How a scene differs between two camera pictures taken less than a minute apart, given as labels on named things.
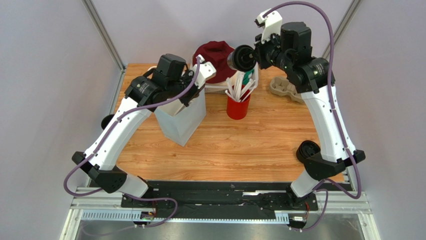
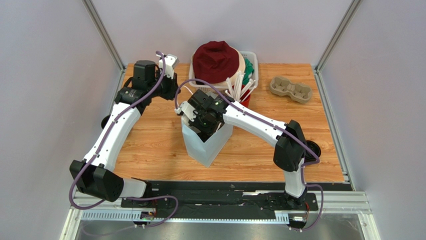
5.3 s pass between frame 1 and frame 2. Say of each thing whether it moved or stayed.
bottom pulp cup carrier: stayed
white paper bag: moved
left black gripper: moved
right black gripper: moved
